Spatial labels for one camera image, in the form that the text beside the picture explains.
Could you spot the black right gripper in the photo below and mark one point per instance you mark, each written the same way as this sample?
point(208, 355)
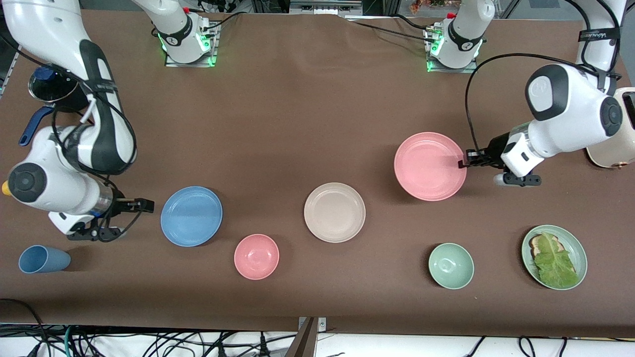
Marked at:
point(119, 205)

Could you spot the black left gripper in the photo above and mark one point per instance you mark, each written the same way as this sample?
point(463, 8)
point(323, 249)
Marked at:
point(494, 148)

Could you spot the pink plate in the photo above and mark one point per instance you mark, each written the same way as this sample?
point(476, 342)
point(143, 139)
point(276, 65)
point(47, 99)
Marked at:
point(426, 168)

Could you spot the blue plate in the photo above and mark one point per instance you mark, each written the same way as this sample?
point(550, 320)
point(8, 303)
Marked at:
point(191, 216)

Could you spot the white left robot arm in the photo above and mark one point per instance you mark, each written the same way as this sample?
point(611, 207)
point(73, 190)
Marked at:
point(570, 114)

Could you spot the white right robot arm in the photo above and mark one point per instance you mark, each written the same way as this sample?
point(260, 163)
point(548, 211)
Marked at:
point(49, 29)

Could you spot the bread slice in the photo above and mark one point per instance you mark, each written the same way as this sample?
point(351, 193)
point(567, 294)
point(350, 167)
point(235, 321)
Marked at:
point(535, 243)

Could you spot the small green bowl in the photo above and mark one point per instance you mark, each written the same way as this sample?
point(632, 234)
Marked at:
point(451, 266)

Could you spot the blue cup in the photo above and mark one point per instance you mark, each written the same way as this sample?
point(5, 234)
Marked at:
point(42, 260)

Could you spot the small pink bowl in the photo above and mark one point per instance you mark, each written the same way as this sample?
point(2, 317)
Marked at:
point(256, 257)

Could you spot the green lettuce leaf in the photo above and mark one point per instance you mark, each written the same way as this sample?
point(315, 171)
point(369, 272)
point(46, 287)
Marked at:
point(555, 265)

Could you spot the green plate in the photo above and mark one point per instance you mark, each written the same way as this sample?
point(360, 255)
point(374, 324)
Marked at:
point(578, 248)

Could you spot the yellow lemon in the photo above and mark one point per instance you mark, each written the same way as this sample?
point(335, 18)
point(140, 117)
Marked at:
point(4, 188)

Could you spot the beige plate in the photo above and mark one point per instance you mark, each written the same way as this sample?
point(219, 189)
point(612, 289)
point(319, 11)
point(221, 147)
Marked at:
point(335, 212)

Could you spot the white kitchen appliance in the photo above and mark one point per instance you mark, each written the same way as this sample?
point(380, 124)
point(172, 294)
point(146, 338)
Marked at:
point(620, 153)

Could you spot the red flower decoration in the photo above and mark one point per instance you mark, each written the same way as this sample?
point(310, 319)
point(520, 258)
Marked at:
point(426, 5)

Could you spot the white power strip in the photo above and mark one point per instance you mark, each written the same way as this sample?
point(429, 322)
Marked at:
point(218, 5)

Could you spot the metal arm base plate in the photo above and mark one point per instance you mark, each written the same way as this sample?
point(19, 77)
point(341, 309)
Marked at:
point(191, 64)
point(454, 71)

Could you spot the dark metal post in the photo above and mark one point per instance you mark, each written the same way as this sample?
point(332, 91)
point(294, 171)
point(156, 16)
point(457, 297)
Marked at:
point(302, 344)

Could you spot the small metal bracket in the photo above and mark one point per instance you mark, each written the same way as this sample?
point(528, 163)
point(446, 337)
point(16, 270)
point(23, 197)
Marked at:
point(322, 325)

